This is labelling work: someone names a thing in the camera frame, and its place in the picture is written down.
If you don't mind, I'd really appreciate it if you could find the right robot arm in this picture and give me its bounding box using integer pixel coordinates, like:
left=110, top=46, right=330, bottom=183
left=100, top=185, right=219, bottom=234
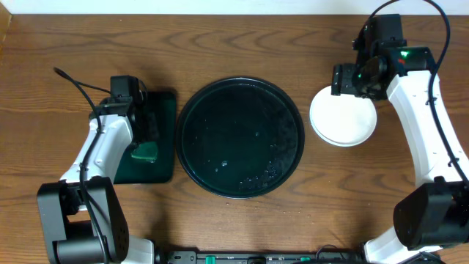
left=331, top=47, right=468, bottom=263

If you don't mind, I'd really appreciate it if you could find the round black tray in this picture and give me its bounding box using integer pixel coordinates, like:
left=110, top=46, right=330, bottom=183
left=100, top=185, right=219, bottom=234
left=175, top=76, right=305, bottom=199

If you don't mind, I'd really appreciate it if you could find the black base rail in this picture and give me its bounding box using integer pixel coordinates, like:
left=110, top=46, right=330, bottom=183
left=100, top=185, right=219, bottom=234
left=153, top=249, right=368, bottom=264

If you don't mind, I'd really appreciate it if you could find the green scouring sponge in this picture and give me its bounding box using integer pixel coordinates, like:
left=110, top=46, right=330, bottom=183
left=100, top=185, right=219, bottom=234
left=130, top=142, right=158, bottom=163

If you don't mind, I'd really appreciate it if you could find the rectangular black water tray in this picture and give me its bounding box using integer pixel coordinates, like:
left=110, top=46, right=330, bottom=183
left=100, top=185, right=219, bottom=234
left=114, top=91, right=177, bottom=184

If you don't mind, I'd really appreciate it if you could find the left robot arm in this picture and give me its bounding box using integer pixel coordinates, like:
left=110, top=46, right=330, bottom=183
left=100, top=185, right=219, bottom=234
left=37, top=92, right=156, bottom=263

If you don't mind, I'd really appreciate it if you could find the white plate with green stain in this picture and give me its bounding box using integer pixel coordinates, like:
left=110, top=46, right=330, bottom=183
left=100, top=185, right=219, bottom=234
left=309, top=86, right=377, bottom=147

